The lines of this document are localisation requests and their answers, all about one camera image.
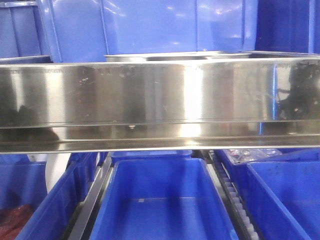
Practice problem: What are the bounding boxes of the blue bin lower centre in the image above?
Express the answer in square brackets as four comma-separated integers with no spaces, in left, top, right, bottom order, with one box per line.
[90,158,238,240]

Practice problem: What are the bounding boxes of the blue crate upper left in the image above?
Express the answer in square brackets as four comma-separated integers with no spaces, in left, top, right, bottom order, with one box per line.
[0,0,51,64]

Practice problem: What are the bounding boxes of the white plastic roll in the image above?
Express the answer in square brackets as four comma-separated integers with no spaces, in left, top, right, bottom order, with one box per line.
[27,153,71,193]

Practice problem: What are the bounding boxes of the blue bin rear right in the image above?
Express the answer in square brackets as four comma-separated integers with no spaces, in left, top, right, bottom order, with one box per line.
[214,148,320,199]

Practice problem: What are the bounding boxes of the blue bin lower right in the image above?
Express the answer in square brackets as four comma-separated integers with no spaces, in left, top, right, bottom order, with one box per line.
[246,161,320,240]

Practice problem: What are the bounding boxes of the silver metal tray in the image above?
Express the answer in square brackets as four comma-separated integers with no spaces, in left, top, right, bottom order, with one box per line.
[104,51,251,63]

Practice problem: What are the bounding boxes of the roller conveyor rail right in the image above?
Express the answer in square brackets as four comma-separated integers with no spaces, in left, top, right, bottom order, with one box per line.
[208,150,261,240]

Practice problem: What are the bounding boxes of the grey metal rail left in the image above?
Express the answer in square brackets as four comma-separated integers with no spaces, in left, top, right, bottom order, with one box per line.
[62,156,113,240]

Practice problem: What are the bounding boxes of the clear bag of parts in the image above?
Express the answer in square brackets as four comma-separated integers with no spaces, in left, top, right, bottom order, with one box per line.
[224,148,283,164]

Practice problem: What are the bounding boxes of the large blue crate upper centre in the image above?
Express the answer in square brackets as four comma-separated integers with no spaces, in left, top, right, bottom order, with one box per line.
[37,0,258,63]

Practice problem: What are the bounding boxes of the blue bin lower left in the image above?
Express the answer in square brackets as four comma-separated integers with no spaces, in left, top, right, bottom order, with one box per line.
[0,152,101,240]

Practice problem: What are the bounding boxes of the blue crate upper right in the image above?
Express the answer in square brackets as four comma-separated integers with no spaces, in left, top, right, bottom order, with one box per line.
[255,0,320,54]

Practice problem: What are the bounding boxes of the blue bin rear centre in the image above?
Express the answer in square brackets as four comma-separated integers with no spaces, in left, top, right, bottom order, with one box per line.
[109,149,193,165]

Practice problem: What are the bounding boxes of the red mesh bag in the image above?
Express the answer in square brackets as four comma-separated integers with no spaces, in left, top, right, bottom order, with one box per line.
[0,204,34,240]

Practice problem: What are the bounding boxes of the blue bin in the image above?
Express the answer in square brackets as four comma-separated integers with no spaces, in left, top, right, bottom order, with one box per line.
[0,152,101,240]
[90,158,238,240]
[214,148,320,199]
[246,161,320,240]
[109,149,193,165]

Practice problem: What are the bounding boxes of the stainless steel shelf front panel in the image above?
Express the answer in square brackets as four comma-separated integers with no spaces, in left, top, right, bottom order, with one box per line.
[0,55,320,154]

